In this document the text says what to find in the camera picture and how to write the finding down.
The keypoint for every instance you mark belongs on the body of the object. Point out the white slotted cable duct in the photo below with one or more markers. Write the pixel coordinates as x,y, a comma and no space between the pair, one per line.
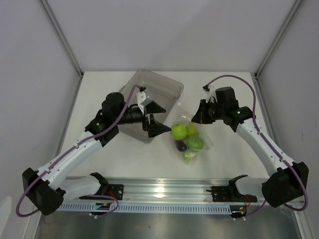
146,208

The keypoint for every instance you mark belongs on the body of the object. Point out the grey plastic food bin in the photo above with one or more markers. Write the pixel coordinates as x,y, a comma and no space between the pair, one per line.
165,92

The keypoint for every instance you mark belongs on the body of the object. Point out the clear dotted zip bag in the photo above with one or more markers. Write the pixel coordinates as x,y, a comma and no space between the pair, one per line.
183,116

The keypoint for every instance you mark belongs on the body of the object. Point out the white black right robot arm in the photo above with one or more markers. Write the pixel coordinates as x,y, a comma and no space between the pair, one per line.
287,179

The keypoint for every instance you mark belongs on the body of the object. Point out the left aluminium frame post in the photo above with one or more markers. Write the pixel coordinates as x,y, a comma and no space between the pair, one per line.
50,15

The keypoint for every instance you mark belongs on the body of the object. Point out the purple eggplant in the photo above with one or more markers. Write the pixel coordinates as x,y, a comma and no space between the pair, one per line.
180,145

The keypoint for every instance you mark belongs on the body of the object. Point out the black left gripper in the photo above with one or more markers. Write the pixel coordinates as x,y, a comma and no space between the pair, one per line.
155,128

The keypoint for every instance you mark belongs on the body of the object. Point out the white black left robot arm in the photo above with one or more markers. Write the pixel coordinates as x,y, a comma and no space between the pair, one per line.
47,187

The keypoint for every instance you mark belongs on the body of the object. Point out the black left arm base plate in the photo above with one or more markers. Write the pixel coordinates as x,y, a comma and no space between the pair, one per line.
111,190

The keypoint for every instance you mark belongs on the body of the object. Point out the right aluminium frame post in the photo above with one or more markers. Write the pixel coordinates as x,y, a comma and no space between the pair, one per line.
283,30

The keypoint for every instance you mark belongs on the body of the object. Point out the aluminium mounting rail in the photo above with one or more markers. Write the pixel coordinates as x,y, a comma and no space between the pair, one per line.
171,191

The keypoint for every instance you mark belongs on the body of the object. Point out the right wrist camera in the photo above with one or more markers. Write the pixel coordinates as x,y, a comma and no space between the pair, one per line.
210,93

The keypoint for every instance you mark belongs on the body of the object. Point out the green custard apple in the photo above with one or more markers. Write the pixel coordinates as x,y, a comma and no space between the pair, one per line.
195,142

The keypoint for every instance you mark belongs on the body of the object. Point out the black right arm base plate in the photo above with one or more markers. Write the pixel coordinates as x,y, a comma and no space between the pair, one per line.
229,194

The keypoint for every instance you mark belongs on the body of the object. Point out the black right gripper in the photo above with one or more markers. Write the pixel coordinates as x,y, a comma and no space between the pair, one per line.
200,117

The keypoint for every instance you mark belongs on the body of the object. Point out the aluminium frame post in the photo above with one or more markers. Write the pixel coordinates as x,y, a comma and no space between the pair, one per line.
50,15
283,30

